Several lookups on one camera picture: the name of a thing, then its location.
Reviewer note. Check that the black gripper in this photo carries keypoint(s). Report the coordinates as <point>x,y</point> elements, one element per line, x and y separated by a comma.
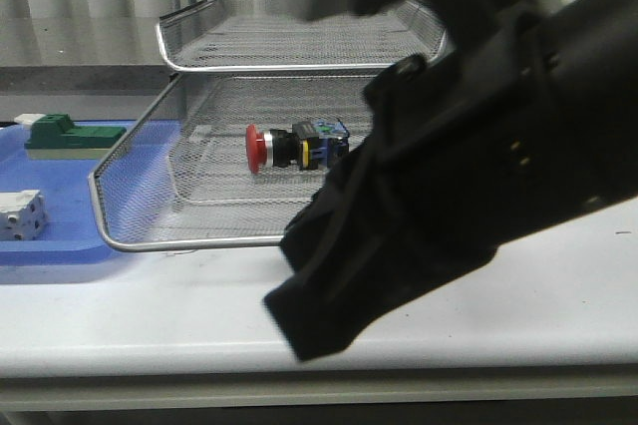
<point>452,171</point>

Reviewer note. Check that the red emergency stop button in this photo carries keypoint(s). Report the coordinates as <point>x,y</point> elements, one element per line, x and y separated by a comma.
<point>309,145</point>

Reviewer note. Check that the silver mesh tray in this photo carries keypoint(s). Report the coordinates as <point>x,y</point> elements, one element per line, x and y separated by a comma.
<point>222,177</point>
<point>232,102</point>
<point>219,36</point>

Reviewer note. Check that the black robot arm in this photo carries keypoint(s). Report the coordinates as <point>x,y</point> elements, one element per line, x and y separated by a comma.
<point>588,52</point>

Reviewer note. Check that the silver mesh bottom tray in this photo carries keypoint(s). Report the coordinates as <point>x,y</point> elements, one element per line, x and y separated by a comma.
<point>222,177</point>

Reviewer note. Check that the blue plastic tray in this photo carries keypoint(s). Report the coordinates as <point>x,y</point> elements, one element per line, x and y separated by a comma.
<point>50,235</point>

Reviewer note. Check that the silver mesh top tray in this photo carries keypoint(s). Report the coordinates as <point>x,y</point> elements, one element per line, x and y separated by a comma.
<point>219,36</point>

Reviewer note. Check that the steel background counter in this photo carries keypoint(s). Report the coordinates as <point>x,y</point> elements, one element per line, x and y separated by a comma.
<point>88,68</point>

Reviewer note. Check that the green electrical component block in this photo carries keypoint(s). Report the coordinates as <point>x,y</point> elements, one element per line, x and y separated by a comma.
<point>58,137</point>

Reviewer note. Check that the white terminal block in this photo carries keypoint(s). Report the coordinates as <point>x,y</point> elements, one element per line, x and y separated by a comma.
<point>23,215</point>

